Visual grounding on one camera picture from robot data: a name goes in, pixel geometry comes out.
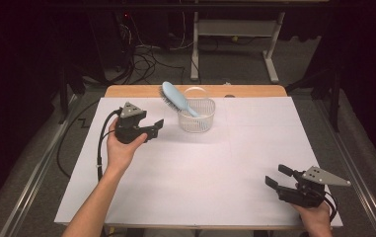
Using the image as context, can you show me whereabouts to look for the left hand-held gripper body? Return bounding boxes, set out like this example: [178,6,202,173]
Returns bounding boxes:
[114,102,150,145]

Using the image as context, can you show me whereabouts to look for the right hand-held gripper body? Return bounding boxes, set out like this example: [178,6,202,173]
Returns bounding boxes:
[276,166,353,209]

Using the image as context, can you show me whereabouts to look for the light blue rice paddle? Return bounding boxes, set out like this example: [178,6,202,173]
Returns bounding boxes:
[158,81,201,119]

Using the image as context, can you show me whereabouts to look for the person's right hand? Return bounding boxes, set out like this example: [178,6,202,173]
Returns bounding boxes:
[290,200,334,230]

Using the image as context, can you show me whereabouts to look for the person's left hand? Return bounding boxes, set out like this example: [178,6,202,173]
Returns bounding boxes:
[106,117,149,172]

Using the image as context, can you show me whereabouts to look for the black metal stand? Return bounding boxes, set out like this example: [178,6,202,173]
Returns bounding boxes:
[58,63,86,124]
[285,63,344,133]

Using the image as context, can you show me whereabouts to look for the dark equipment box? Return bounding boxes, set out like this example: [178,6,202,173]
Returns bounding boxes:
[115,11,136,72]

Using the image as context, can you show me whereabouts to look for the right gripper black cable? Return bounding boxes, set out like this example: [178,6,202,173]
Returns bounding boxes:
[323,192,339,223]

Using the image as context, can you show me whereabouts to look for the bundle of black floor cables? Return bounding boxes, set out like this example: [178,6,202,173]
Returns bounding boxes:
[110,9,187,87]

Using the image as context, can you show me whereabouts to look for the aluminium floor rail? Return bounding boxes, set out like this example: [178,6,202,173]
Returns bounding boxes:
[0,94,79,237]
[313,98,376,237]

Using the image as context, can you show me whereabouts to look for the long black floor cable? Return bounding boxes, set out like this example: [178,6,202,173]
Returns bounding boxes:
[56,100,101,179]

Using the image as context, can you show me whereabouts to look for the white metal desk frame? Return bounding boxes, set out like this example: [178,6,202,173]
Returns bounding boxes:
[189,0,287,85]

